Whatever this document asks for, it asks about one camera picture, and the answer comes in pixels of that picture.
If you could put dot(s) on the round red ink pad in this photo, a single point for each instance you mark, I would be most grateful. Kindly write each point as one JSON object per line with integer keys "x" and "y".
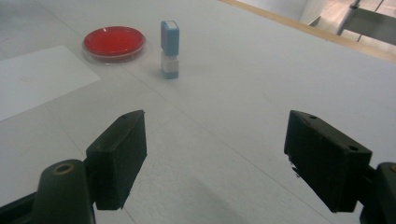
{"x": 113, "y": 42}

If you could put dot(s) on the blue stamp cap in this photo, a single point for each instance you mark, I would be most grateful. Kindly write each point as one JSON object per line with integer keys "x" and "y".
{"x": 170, "y": 74}

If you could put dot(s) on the blue and white stamp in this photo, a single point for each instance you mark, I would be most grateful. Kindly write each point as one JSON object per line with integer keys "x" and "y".
{"x": 170, "y": 39}

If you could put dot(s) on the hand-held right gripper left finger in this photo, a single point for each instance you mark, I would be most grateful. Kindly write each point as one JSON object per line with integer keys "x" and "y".
{"x": 120, "y": 155}

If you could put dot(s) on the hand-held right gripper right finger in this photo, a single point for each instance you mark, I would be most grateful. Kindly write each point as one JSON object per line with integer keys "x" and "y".
{"x": 327, "y": 161}

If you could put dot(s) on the white paper sheet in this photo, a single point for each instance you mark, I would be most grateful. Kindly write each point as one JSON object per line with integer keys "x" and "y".
{"x": 40, "y": 77}

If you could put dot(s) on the light wooden table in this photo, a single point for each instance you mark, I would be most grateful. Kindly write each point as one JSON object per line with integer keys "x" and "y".
{"x": 311, "y": 31}

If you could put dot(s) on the white metal desk frame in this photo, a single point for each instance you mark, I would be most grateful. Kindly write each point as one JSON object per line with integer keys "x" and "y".
{"x": 370, "y": 23}

